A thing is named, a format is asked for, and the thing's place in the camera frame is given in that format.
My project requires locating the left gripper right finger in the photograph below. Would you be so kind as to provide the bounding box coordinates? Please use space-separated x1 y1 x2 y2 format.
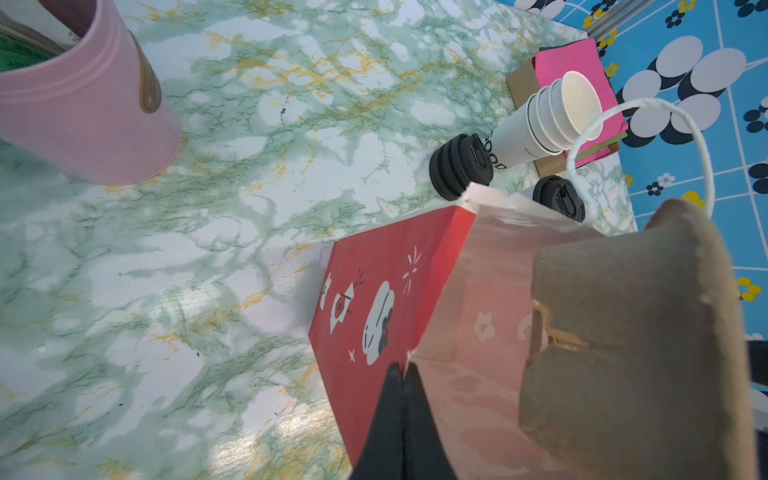
403 363 457 480

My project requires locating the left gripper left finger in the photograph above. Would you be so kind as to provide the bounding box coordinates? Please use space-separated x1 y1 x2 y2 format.
350 363 405 480

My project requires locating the red white paper bag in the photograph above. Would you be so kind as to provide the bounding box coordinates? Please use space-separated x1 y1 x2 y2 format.
310 184 607 479

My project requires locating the single cardboard cup carrier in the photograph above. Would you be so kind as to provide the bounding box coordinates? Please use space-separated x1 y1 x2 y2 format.
519 199 759 479

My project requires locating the white paper coffee cup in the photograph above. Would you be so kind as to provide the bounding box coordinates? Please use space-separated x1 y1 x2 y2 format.
519 183 540 202

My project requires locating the black cup lid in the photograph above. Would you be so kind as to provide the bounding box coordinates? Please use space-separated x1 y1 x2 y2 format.
532 175 586 223

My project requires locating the stack of black lids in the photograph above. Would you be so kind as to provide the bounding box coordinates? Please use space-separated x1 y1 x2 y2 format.
428 134 496 201

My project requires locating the stack of white paper cups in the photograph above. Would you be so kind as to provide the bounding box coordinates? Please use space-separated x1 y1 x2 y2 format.
485 71 603 170

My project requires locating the cardboard napkin box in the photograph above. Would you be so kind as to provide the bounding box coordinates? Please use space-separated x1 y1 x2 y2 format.
506 56 620 177

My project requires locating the pink napkin stack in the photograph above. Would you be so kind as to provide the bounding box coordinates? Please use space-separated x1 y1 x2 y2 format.
533 39 628 167

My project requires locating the pink utensil cup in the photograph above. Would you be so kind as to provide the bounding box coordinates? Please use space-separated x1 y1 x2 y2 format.
1 0 182 185

